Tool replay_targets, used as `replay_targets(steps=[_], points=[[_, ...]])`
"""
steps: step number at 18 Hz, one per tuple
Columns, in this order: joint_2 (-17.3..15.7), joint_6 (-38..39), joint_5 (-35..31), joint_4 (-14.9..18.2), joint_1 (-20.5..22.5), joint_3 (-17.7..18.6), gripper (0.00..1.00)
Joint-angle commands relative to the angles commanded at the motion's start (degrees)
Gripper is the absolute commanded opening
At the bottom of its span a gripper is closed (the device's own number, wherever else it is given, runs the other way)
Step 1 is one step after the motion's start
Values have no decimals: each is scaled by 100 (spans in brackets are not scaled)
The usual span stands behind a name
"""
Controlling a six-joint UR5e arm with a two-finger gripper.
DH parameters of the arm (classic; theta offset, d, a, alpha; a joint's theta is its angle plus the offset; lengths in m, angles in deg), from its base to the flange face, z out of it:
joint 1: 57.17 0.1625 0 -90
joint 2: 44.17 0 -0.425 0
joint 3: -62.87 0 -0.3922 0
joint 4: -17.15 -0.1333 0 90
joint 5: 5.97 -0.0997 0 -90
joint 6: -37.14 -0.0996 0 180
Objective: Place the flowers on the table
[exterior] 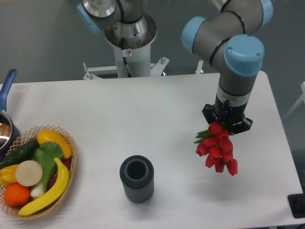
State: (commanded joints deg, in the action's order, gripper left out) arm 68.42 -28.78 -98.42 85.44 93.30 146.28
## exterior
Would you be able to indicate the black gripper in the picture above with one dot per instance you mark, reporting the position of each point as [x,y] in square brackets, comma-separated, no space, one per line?
[228,111]

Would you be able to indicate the red tulip bouquet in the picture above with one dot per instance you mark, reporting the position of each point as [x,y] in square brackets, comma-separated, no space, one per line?
[215,144]

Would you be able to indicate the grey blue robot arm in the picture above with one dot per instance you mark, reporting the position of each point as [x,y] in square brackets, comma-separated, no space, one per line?
[225,42]

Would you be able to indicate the dark grey ribbed vase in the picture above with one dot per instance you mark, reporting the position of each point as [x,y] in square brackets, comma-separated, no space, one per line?
[137,177]

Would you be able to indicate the black device at edge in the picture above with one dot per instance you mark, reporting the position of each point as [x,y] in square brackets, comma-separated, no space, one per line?
[297,205]

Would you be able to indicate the dark red vegetable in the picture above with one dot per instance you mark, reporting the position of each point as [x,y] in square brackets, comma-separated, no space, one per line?
[67,163]

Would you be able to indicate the yellow banana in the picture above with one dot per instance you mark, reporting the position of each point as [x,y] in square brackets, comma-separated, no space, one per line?
[51,195]

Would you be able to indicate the green bok choy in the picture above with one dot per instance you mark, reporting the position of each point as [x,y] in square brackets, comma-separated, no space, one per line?
[44,155]

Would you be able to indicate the woven wicker basket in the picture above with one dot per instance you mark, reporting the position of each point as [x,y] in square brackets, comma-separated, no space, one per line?
[27,137]

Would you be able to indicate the green cucumber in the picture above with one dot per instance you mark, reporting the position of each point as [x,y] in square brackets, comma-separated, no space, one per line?
[23,153]

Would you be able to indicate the beige round disc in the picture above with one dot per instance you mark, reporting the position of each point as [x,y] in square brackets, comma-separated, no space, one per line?
[28,173]

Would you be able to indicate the orange fruit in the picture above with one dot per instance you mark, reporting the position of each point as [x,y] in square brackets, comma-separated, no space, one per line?
[16,195]

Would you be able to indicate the yellow bell pepper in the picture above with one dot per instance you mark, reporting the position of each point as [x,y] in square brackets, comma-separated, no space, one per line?
[7,175]

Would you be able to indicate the white frame at right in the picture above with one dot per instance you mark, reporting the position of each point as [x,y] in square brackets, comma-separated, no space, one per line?
[299,100]

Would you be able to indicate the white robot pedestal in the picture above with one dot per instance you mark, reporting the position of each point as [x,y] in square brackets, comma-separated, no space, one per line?
[131,43]

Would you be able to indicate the blue handled saucepan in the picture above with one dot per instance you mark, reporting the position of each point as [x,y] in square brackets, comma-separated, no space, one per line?
[8,130]

